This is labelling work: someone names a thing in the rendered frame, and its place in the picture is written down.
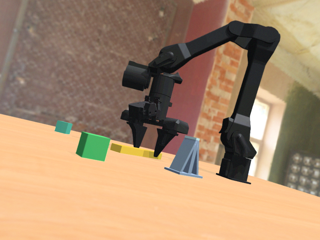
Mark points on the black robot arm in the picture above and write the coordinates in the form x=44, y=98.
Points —
x=260, y=41

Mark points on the yellow bar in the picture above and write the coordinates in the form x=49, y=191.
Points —
x=134, y=151

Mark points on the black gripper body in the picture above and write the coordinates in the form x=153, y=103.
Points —
x=169, y=124

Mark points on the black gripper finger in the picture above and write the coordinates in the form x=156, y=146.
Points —
x=138, y=133
x=164, y=137

